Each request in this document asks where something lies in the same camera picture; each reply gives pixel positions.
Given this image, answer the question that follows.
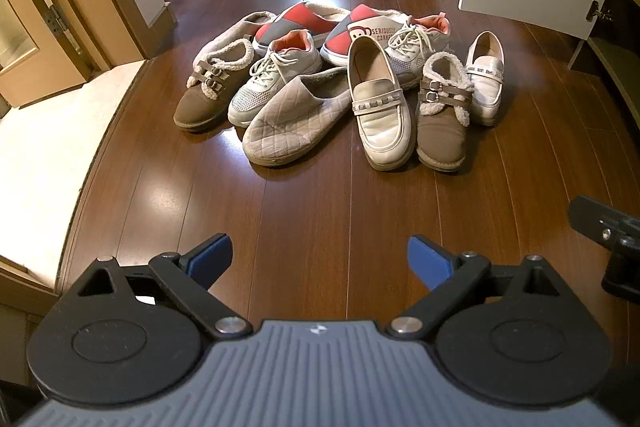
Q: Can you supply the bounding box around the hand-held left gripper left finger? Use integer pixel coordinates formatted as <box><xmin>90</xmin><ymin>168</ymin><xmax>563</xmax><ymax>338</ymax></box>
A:
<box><xmin>65</xmin><ymin>232</ymin><xmax>253</xmax><ymax>342</ymax></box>

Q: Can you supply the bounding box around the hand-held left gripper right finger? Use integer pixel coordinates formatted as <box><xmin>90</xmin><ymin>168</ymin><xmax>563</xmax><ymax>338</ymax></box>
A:
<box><xmin>385</xmin><ymin>234</ymin><xmax>561</xmax><ymax>340</ymax></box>

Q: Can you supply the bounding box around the brown fleece buckle shoe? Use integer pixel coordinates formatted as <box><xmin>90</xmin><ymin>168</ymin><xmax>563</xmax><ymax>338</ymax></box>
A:
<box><xmin>173</xmin><ymin>38</ymin><xmax>257</xmax><ymax>131</ymax></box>
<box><xmin>416</xmin><ymin>52</ymin><xmax>474</xmax><ymax>172</ymax></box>

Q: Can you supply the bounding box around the white leather loafer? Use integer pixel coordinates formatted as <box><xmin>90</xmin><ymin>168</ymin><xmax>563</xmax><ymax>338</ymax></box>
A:
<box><xmin>465</xmin><ymin>31</ymin><xmax>505</xmax><ymax>126</ymax></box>
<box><xmin>346</xmin><ymin>34</ymin><xmax>417</xmax><ymax>172</ymax></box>

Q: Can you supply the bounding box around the beige quilted slipper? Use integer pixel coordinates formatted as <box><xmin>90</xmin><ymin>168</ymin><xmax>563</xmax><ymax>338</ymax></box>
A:
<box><xmin>242</xmin><ymin>66</ymin><xmax>355</xmax><ymax>166</ymax></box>
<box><xmin>194</xmin><ymin>11</ymin><xmax>279</xmax><ymax>68</ymax></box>

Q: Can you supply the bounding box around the white lace-up sneaker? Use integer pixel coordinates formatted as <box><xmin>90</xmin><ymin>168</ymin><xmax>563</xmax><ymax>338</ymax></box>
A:
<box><xmin>228</xmin><ymin>30</ymin><xmax>324</xmax><ymax>128</ymax></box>
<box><xmin>382</xmin><ymin>12</ymin><xmax>452</xmax><ymax>92</ymax></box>

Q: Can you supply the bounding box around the red white plush slipper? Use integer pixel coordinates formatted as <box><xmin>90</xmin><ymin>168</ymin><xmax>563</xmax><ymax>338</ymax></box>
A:
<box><xmin>251</xmin><ymin>1</ymin><xmax>352</xmax><ymax>56</ymax></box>
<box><xmin>320</xmin><ymin>4</ymin><xmax>418</xmax><ymax>68</ymax></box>

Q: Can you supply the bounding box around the metal cabinet hinge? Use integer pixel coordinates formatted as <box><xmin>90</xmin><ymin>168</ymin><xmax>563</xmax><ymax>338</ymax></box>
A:
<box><xmin>586</xmin><ymin>0</ymin><xmax>613</xmax><ymax>24</ymax></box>

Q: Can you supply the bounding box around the metal door hinge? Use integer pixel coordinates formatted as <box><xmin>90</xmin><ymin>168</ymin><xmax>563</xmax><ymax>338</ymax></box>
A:
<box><xmin>44</xmin><ymin>4</ymin><xmax>68</xmax><ymax>40</ymax></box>

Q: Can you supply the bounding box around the wooden door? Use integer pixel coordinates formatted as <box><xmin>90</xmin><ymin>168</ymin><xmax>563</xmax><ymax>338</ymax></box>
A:
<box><xmin>0</xmin><ymin>0</ymin><xmax>68</xmax><ymax>108</ymax></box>

